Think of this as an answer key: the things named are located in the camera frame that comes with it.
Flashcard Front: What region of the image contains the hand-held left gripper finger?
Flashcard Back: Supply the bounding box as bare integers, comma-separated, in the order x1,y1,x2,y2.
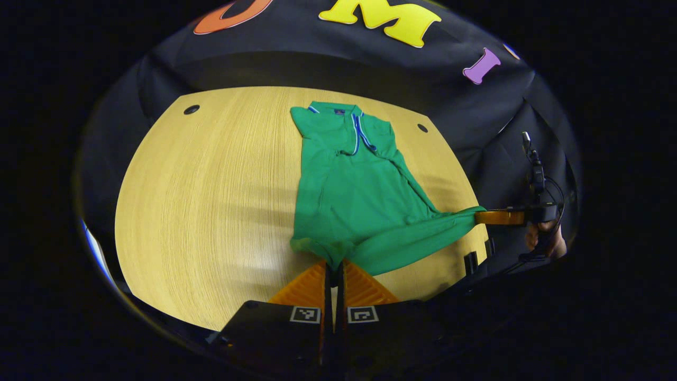
336,259,450,374
209,259,335,374

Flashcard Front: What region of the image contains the green T-shirt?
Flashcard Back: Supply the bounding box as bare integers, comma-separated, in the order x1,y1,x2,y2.
290,101,487,277

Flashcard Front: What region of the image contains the black backdrop cloth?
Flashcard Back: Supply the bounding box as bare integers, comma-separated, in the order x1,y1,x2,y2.
79,0,582,276

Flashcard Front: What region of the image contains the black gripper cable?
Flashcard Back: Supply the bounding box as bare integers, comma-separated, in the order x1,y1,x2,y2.
521,177,566,261

